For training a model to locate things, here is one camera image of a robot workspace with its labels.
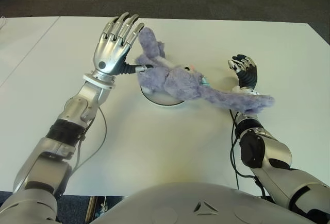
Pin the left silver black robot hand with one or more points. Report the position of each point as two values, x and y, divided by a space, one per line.
111 54

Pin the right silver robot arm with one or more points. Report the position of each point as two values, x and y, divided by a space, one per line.
278 162

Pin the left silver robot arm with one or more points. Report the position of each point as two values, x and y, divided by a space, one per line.
51 152

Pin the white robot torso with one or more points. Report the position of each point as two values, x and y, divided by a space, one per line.
196 203

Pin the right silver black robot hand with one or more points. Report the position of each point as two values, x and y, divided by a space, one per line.
247 76

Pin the white plate black rim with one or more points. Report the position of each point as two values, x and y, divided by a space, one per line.
162 101

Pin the purple plush bunny doll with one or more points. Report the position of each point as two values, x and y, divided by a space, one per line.
180 82

